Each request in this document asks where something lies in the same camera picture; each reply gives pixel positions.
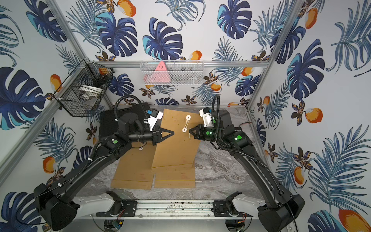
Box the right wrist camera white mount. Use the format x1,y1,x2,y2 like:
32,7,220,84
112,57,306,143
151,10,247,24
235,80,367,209
199,107,214,127

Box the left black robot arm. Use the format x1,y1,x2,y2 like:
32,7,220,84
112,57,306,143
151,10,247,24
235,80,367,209
34,113,174,231

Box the black wire basket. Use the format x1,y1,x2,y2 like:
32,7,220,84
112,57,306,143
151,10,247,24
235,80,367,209
52,60,115,117

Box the white mesh wall basket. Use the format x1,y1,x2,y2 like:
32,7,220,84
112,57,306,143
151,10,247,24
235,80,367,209
140,60,204,85

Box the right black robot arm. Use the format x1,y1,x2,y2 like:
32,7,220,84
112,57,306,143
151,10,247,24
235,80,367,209
189,107,305,232

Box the black plastic tool case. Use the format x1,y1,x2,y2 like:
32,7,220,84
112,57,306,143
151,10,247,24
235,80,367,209
99,104,145,140

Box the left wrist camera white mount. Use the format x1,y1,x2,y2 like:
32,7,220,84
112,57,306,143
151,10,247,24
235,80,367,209
144,109,164,131

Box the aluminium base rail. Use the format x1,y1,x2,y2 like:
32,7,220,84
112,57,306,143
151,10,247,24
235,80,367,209
73,194,266,220

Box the pink triangular object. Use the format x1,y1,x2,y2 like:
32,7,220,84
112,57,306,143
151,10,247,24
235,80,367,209
147,61,171,84

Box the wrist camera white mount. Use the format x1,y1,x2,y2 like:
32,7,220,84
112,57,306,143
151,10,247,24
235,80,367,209
199,107,214,127
144,109,164,131

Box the white items in black basket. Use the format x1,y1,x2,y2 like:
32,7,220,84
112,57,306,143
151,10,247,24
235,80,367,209
78,85,103,102

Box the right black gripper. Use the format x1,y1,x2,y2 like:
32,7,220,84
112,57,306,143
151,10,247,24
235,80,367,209
189,124,224,143

